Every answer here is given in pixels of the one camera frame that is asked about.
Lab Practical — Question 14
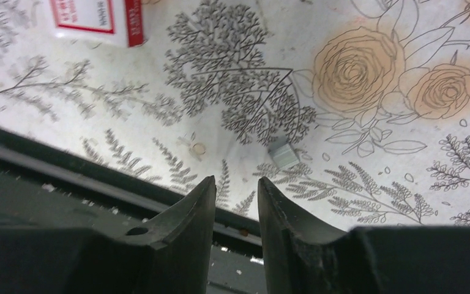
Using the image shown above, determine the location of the floral patterned table mat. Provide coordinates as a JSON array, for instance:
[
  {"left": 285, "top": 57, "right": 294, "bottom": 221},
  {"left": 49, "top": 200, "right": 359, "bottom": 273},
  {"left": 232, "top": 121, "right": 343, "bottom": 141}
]
[{"left": 0, "top": 1, "right": 470, "bottom": 230}]

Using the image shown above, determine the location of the small grey staple strip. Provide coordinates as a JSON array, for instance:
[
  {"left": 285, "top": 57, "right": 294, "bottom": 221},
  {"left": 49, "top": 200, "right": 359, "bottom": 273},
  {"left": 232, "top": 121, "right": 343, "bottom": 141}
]
[{"left": 269, "top": 141, "right": 300, "bottom": 170}]

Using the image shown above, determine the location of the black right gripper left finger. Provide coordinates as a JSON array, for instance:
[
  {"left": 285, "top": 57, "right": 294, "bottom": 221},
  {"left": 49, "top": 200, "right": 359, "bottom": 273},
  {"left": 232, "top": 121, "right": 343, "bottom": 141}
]
[{"left": 0, "top": 176, "right": 216, "bottom": 293}]

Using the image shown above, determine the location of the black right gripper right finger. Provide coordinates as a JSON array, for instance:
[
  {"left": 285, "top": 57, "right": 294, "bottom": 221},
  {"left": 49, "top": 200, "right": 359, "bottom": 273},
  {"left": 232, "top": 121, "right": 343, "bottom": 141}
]
[{"left": 258, "top": 177, "right": 470, "bottom": 293}]

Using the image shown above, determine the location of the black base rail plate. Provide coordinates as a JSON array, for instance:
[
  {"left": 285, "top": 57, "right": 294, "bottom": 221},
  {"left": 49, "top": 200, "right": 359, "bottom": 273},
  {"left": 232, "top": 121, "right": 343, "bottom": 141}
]
[{"left": 0, "top": 129, "right": 266, "bottom": 293}]

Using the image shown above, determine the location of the red white staple box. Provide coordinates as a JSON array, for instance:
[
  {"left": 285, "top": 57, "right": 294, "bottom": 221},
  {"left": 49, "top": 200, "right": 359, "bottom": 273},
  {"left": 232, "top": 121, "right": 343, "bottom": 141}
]
[{"left": 46, "top": 0, "right": 144, "bottom": 48}]

